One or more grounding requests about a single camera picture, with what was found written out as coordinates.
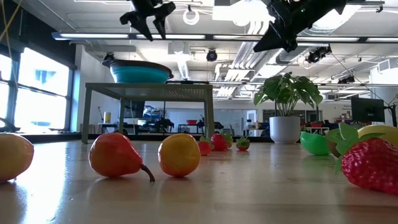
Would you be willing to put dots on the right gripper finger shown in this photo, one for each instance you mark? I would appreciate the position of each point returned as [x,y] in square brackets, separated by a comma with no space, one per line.
[273,37]

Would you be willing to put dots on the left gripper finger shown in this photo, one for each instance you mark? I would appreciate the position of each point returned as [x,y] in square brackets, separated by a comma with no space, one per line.
[136,21]
[163,18]

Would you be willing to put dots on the blue collapsible colander grey rim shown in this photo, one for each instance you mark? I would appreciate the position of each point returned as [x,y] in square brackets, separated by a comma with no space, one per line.
[138,76]

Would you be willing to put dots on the red plastic strawberry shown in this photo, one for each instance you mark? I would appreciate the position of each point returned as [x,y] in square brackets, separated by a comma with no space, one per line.
[218,143]
[243,144]
[370,165]
[204,148]

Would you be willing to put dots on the orange plastic pear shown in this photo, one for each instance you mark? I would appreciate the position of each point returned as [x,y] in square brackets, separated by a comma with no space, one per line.
[178,155]
[113,155]

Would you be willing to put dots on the green plastic fruit half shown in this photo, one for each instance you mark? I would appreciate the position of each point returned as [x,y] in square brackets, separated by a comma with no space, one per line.
[314,144]

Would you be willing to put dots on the linear ceiling light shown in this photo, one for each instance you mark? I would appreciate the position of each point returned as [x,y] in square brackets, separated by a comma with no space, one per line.
[186,36]

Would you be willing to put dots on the black ceiling-mounted device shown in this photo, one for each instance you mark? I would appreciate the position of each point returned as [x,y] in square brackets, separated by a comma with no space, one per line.
[317,55]

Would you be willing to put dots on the green perforated metal riser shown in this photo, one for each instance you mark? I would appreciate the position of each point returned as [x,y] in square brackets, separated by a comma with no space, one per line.
[149,91]

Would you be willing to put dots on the potted monstera plant white pot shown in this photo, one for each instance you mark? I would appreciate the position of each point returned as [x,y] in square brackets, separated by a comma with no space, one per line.
[284,130]

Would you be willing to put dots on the yellow container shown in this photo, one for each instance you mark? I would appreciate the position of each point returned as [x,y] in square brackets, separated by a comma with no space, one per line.
[107,117]

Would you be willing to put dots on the black computer monitor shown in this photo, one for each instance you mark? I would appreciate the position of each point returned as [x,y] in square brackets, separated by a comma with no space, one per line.
[368,109]

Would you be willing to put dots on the plastic kiwi half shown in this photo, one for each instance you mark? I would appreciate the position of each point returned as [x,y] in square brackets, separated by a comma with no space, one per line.
[333,146]

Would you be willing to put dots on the yellow plastic lemon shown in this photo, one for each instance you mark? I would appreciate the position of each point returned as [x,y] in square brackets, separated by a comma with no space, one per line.
[381,130]

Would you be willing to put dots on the silver ventilation duct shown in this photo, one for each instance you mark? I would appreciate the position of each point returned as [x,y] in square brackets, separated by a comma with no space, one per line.
[335,25]

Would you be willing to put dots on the black dome ceiling camera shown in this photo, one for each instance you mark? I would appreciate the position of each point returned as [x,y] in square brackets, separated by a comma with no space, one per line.
[211,56]

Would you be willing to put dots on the black window frame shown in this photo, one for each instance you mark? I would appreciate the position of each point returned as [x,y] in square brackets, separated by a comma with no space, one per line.
[14,93]

